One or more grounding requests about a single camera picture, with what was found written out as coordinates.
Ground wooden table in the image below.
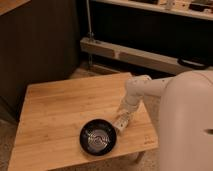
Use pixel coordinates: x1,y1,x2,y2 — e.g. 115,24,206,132
7,72,160,171

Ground metal pole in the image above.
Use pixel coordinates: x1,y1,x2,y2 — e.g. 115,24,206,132
86,0,93,40

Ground white bottle with label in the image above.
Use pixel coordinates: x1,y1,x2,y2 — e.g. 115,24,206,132
113,112,132,132

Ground wooden shelf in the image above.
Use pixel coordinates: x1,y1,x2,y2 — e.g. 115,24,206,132
93,0,213,21

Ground white wooden beam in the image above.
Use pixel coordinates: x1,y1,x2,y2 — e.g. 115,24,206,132
79,36,201,76

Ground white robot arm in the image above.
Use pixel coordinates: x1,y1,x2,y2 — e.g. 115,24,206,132
120,70,213,171

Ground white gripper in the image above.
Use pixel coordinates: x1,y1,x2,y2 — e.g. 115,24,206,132
117,98,140,115

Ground black ceramic bowl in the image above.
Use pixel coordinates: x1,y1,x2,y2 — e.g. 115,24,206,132
79,119,117,156

